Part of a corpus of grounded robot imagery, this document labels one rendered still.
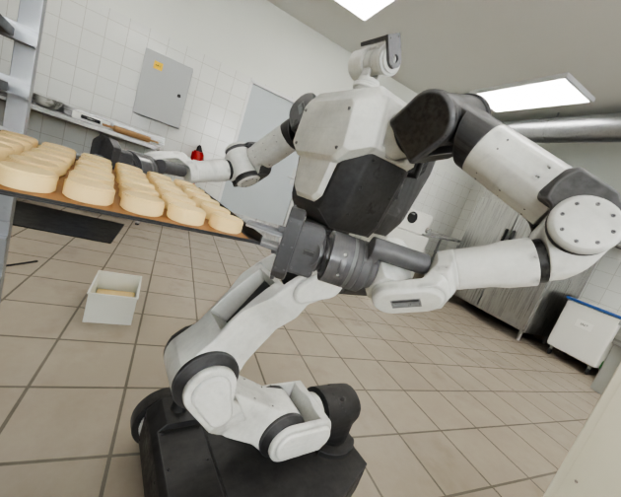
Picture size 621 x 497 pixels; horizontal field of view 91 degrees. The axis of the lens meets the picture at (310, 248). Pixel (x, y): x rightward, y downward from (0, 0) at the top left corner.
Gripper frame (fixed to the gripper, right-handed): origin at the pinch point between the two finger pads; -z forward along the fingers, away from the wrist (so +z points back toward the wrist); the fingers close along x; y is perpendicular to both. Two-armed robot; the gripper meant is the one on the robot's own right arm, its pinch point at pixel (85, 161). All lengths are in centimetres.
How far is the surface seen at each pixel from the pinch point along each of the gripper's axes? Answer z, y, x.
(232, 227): -13.9, 40.9, 0.8
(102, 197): -24.7, 29.2, 0.8
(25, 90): -7.4, -7.6, 9.6
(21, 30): -8.6, -8.8, 19.1
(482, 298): 414, 257, -52
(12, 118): -8.0, -8.6, 3.9
